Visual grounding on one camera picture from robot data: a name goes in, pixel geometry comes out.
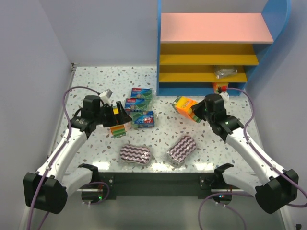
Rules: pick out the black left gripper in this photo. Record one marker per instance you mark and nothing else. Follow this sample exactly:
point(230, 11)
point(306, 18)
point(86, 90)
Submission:
point(111, 116)

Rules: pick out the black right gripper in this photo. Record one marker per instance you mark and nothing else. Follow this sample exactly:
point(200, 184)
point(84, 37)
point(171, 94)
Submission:
point(200, 110)

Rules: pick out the Scrub Daddy sponge small pack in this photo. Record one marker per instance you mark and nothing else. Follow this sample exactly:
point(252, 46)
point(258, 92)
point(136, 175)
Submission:
point(219, 84)

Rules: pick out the grey mesh sponge pack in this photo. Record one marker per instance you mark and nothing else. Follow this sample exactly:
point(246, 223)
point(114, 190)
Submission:
point(222, 71)

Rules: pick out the pink striped sponge pack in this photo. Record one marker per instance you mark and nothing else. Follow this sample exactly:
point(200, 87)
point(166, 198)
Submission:
point(135, 154)
point(178, 153)

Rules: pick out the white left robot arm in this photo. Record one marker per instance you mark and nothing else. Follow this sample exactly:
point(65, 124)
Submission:
point(49, 188)

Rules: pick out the blue shelf unit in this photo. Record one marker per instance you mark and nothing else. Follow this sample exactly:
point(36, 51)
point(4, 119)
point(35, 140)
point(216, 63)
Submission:
point(189, 45)

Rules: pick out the Vileda sponge pack middle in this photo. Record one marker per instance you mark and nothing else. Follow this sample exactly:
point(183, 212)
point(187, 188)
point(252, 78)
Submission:
point(137, 104)

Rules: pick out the vileda sponge pack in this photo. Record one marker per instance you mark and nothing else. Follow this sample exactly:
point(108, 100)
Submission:
point(137, 104)
point(142, 119)
point(143, 93)

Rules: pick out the Vileda sponge pack near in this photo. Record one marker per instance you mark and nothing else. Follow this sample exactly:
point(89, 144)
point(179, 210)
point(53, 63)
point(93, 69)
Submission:
point(142, 119)

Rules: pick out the Vileda sponge pack far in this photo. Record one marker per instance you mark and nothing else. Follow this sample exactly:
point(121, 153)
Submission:
point(143, 93)

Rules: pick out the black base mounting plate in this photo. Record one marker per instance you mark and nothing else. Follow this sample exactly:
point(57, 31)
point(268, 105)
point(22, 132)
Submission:
point(198, 184)

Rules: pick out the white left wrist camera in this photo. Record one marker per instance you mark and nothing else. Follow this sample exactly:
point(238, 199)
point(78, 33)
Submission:
point(105, 96)

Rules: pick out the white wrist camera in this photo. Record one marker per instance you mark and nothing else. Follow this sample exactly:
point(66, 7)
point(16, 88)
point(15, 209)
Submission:
point(105, 96)
point(223, 92)

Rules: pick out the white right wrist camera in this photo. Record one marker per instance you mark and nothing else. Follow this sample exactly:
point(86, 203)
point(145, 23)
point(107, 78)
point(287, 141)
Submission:
point(223, 92)

